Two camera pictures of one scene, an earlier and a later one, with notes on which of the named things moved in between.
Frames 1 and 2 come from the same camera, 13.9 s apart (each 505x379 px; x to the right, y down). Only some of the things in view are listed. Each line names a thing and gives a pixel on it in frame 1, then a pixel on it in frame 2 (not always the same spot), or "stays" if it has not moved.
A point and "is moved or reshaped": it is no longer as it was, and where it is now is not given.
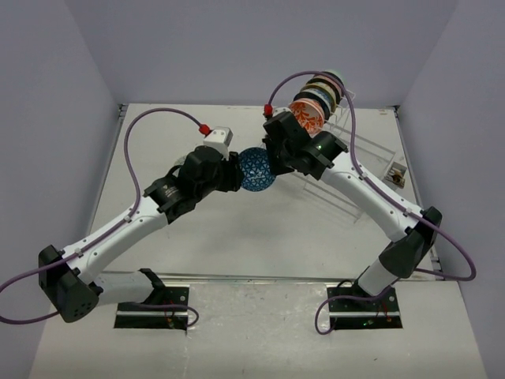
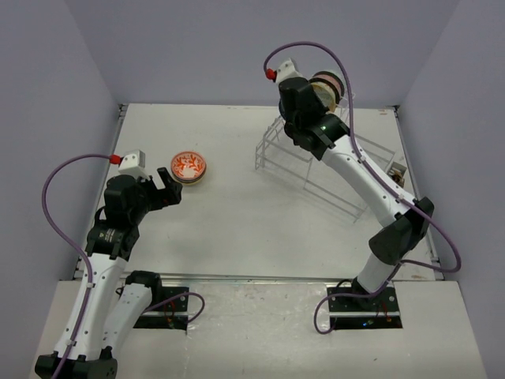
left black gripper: x=233 y=172 → x=173 y=188
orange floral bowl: x=310 y=114 is moved or reshaped
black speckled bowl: x=327 y=84 stays
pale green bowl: x=339 y=75 stays
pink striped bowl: x=330 y=79 stays
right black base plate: x=347 y=314 stays
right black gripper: x=275 y=168 → x=322 y=106
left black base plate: x=168 y=294 stays
